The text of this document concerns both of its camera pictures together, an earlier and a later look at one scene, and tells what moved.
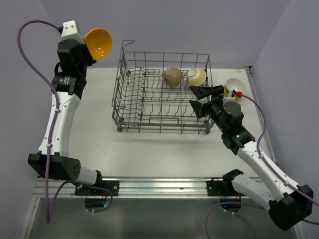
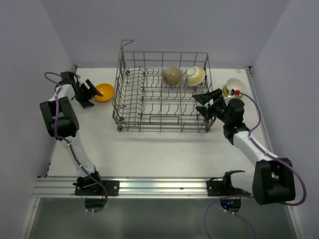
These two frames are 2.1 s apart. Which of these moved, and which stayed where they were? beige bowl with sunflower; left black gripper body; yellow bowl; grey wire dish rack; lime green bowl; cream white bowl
Moved: yellow bowl; left black gripper body
Stayed: lime green bowl; cream white bowl; beige bowl with sunflower; grey wire dish rack
